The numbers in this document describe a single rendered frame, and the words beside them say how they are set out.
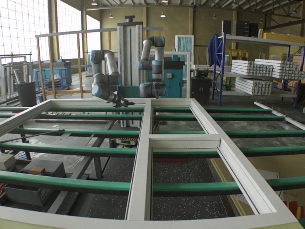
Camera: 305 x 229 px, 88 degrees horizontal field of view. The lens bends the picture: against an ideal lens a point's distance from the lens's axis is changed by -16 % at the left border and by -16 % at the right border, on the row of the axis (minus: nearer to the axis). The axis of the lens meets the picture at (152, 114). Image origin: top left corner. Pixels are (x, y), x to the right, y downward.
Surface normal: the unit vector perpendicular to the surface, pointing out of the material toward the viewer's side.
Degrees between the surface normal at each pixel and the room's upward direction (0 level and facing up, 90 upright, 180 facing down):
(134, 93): 90
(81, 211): 0
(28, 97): 94
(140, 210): 0
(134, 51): 90
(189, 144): 90
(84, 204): 0
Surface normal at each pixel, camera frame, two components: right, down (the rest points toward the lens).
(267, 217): 0.00, -0.95
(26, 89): 0.63, 0.30
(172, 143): -0.01, 0.31
